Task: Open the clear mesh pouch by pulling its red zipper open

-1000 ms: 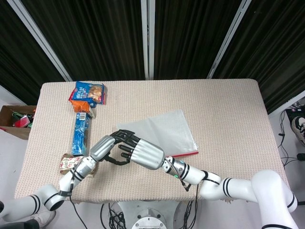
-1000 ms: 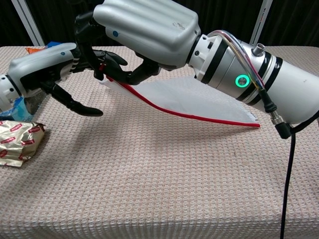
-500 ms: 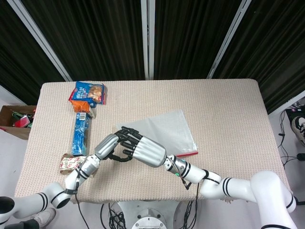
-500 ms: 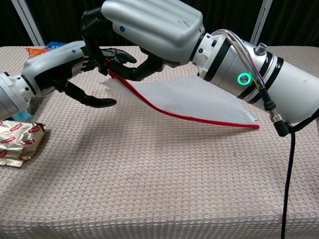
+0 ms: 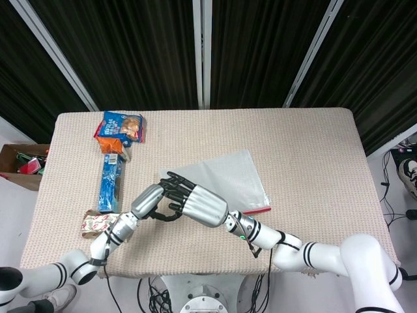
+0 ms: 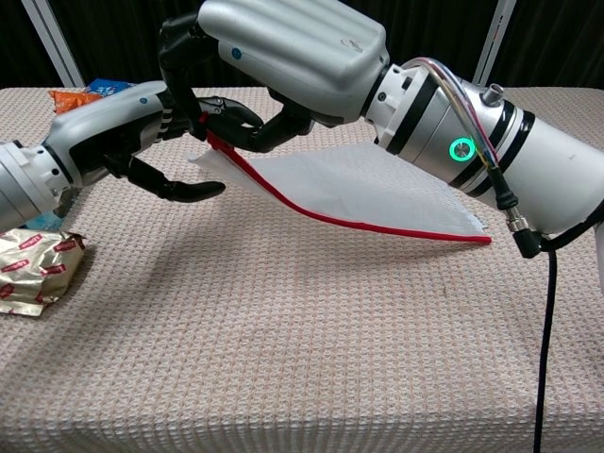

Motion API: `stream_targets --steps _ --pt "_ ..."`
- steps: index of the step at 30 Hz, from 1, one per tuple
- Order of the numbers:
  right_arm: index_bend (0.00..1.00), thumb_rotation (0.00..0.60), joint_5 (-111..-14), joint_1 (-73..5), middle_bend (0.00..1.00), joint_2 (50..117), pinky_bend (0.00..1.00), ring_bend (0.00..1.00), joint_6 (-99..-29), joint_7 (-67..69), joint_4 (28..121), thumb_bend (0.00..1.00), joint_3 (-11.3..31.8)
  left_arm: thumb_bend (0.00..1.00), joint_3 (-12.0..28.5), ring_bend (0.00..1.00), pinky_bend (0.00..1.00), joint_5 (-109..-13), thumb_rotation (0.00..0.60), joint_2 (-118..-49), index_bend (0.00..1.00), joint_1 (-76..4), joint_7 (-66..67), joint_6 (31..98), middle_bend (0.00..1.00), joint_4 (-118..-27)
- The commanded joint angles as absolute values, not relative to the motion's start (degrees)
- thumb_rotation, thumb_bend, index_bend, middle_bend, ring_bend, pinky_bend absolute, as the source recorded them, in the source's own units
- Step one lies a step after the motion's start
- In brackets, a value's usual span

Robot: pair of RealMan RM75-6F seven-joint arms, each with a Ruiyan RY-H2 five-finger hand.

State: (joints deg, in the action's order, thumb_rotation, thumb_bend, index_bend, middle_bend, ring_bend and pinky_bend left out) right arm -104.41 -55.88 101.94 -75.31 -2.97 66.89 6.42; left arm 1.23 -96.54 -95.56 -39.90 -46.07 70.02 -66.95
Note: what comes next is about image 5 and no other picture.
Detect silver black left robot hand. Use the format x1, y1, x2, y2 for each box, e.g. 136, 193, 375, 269
130, 182, 182, 223

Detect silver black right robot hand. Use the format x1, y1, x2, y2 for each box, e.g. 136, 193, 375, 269
159, 170, 229, 228

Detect clear zip plastic bag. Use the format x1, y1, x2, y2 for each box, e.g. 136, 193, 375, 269
158, 149, 272, 215

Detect grey round robot base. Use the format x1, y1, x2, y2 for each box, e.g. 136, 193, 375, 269
161, 273, 261, 313

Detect blue cookie snack bag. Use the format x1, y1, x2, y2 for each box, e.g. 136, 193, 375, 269
94, 110, 147, 144

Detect long blue cookie box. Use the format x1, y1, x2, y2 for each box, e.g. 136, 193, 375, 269
96, 150, 131, 215

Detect gold foil snack pack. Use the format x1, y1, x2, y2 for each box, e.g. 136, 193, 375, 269
79, 209, 120, 241

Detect orange snack packet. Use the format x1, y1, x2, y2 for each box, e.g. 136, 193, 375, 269
98, 136, 126, 154

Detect beige waffle table cloth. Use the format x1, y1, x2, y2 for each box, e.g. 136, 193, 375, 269
20, 107, 402, 281

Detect red packet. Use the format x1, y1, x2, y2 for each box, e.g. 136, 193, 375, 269
19, 158, 42, 175

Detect brown cardboard box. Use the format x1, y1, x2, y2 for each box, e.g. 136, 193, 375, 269
0, 143, 51, 192

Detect white shoe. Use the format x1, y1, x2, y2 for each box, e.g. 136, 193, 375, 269
42, 284, 78, 310

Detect black pleated curtain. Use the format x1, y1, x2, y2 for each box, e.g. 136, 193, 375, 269
0, 0, 417, 157

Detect black trouser leg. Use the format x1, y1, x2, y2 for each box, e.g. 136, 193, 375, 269
11, 299, 55, 313

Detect black white sneaker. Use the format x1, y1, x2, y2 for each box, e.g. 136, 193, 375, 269
399, 158, 417, 200

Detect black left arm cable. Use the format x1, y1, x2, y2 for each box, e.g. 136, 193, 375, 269
103, 224, 122, 313

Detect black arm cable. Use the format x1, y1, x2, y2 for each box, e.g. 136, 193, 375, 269
247, 241, 275, 313
103, 224, 122, 313

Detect black tangled base cables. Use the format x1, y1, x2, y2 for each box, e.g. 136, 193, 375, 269
136, 276, 173, 313

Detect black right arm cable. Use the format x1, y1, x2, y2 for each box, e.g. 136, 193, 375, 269
247, 241, 275, 313

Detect grey aluminium frame post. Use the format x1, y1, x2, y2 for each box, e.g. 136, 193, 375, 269
192, 0, 212, 110
282, 0, 345, 108
11, 0, 100, 112

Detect black floor cable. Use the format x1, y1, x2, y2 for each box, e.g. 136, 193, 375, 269
380, 143, 417, 231

